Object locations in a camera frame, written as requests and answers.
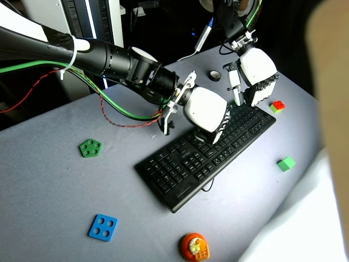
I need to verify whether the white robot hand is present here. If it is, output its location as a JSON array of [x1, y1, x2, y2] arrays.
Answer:
[[223, 46, 280, 108], [182, 86, 232, 145]]

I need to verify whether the black computer keyboard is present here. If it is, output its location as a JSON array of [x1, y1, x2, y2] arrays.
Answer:
[[134, 102, 276, 214]]

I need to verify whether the red and green toy brick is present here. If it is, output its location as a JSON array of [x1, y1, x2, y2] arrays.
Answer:
[[269, 100, 286, 114]]

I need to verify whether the silver adapter with blue tip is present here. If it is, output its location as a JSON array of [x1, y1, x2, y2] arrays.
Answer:
[[194, 17, 215, 53]]

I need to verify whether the green toy cube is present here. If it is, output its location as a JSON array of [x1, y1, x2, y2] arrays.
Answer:
[[276, 156, 297, 172]]

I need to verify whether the green five-hole pentagon block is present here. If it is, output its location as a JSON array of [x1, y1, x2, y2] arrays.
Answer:
[[79, 138, 103, 158]]

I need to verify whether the orange toy cake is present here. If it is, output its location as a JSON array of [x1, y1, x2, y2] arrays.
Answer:
[[179, 231, 210, 262]]

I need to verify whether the white zip tie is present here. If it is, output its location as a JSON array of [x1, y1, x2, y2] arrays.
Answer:
[[59, 35, 79, 81]]

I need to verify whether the blue four-hole square block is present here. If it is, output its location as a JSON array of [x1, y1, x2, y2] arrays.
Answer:
[[87, 213, 119, 242]]

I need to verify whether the grey tablecloth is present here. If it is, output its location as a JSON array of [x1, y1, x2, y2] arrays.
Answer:
[[0, 45, 327, 262]]

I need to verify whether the green cable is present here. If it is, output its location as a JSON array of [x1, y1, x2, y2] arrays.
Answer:
[[244, 0, 263, 28], [0, 60, 164, 121]]

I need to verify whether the thin white cable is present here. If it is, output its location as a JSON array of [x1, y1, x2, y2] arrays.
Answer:
[[176, 50, 198, 62]]

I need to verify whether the red twisted wire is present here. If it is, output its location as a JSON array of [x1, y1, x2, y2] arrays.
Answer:
[[0, 68, 164, 128]]

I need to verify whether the black keyboard cable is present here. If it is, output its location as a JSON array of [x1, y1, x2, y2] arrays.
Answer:
[[201, 177, 216, 193]]

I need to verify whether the blurred beige post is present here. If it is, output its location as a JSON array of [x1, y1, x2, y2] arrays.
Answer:
[[307, 0, 349, 262]]

